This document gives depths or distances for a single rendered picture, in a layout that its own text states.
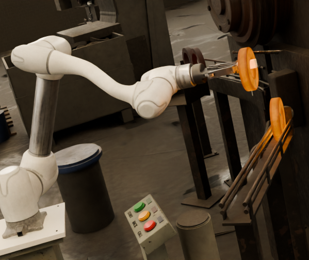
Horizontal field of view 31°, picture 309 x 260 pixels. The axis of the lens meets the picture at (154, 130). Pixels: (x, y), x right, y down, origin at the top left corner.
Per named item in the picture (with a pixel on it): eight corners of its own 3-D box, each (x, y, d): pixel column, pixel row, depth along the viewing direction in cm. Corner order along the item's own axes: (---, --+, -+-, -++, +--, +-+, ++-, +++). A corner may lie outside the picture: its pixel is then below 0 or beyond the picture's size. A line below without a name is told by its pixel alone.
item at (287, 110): (294, 133, 210) (290, 106, 207) (294, 134, 209) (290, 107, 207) (275, 135, 213) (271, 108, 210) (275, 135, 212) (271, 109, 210)
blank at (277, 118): (287, 143, 206) (278, 144, 207) (284, 103, 210) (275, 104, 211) (280, 134, 192) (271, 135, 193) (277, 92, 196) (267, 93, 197)
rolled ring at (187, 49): (187, 48, 341) (192, 46, 342) (179, 47, 359) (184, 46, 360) (194, 76, 345) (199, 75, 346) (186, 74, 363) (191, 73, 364)
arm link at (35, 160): (10, 195, 258) (32, 177, 278) (41, 206, 255) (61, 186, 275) (25, 35, 230) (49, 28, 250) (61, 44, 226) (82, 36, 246)
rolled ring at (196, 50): (196, 48, 323) (201, 47, 324) (187, 48, 341) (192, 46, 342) (203, 79, 327) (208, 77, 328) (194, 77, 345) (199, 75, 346)
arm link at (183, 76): (179, 92, 206) (194, 90, 204) (173, 69, 203) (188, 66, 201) (186, 84, 214) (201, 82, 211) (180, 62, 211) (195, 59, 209)
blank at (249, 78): (253, 44, 203) (244, 46, 205) (243, 49, 189) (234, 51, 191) (261, 85, 206) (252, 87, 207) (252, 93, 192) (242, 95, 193)
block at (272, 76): (297, 120, 237) (289, 66, 229) (307, 125, 229) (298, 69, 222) (275, 127, 235) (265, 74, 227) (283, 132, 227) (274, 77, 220)
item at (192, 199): (194, 187, 331) (167, 72, 308) (230, 192, 313) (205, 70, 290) (173, 202, 317) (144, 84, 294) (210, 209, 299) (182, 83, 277)
